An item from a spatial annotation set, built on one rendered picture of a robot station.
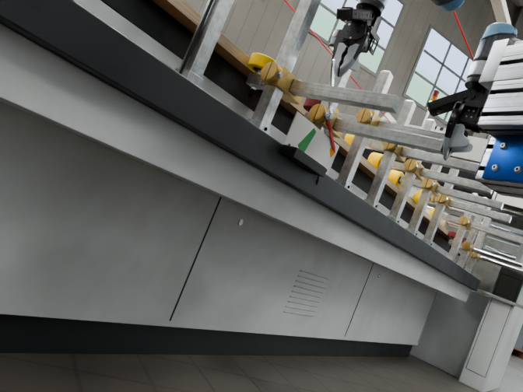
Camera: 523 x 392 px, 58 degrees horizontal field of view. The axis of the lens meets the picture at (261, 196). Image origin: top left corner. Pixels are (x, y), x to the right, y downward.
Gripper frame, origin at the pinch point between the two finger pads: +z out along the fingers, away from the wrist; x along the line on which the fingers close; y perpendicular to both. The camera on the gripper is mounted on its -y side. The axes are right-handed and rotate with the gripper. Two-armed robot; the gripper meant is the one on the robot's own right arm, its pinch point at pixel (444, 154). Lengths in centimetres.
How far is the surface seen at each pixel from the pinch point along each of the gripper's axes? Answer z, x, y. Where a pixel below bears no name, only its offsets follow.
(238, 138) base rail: 18, -38, -32
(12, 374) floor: 83, -57, -48
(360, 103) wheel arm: 0.1, -26.2, -12.5
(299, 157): 14.5, -20.0, -26.9
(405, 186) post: -3, 69, -35
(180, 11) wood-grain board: -5, -53, -50
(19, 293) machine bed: 68, -58, -56
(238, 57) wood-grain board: -5, -31, -50
